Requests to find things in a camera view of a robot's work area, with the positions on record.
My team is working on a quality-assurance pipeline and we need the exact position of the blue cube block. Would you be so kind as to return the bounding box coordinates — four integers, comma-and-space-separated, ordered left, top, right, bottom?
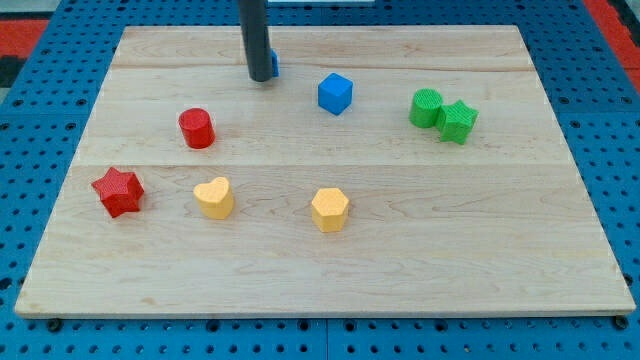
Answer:
318, 73, 353, 115

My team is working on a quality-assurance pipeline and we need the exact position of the blue triangle block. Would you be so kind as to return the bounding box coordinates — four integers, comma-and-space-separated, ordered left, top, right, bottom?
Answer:
270, 48, 279, 78

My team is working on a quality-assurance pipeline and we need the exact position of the yellow hexagon block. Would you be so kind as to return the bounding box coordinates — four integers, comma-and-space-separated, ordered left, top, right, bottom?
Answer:
311, 188, 350, 233

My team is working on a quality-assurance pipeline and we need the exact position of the light wooden board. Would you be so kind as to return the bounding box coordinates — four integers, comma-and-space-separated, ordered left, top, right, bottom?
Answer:
15, 25, 636, 319

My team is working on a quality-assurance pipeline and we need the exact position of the yellow heart block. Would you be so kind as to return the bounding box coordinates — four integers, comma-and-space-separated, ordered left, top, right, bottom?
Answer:
193, 177, 235, 220

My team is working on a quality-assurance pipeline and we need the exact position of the green cylinder block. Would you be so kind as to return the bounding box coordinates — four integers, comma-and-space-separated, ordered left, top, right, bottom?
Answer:
409, 88, 443, 128

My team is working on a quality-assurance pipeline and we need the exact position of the red cylinder block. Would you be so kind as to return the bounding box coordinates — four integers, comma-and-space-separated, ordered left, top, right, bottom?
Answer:
178, 108, 215, 149

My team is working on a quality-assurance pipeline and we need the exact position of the green star block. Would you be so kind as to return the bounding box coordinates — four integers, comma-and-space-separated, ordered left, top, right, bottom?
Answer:
436, 100, 479, 145

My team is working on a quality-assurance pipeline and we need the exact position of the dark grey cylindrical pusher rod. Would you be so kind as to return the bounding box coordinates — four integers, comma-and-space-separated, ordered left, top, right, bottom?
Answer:
237, 0, 273, 82

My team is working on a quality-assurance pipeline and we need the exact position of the red star block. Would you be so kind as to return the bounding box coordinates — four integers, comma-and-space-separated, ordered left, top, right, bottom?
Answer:
92, 167, 144, 218

